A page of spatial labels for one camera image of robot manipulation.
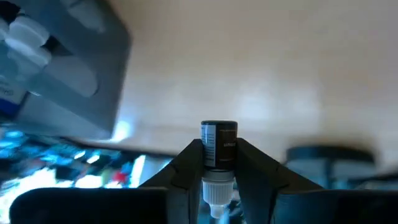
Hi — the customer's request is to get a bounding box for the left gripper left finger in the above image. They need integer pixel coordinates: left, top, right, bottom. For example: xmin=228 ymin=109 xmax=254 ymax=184
xmin=9 ymin=139 xmax=205 ymax=224

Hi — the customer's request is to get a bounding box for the white globe table lamp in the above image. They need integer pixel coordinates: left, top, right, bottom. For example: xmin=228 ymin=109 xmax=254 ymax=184
xmin=284 ymin=144 xmax=398 ymax=191

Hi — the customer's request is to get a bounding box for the smoky translucent plastic bin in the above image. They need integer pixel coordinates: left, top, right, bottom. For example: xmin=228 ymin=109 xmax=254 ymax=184
xmin=0 ymin=0 xmax=133 ymax=141

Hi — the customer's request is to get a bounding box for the small white-capped dropper bottle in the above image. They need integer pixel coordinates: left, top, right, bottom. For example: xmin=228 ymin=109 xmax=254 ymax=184
xmin=6 ymin=43 xmax=53 ymax=68

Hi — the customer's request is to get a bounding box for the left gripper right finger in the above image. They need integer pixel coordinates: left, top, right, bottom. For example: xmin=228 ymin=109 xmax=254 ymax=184
xmin=234 ymin=138 xmax=398 ymax=224

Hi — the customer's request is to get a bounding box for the small brown dropper bottle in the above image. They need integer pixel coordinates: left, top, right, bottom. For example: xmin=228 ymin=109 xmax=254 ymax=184
xmin=200 ymin=120 xmax=239 ymax=219

